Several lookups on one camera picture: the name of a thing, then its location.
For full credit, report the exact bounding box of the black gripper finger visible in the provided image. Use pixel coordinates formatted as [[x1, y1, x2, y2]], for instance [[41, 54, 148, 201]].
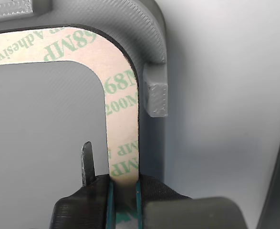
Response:
[[50, 141, 117, 229], [135, 173, 248, 229]]

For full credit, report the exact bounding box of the rectangular frame with adhesive liner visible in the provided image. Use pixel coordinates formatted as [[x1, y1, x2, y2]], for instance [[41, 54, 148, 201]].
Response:
[[0, 23, 141, 229]]

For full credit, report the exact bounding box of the gray holder with black legs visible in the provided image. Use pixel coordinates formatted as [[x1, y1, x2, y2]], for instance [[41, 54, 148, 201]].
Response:
[[0, 0, 169, 229]]

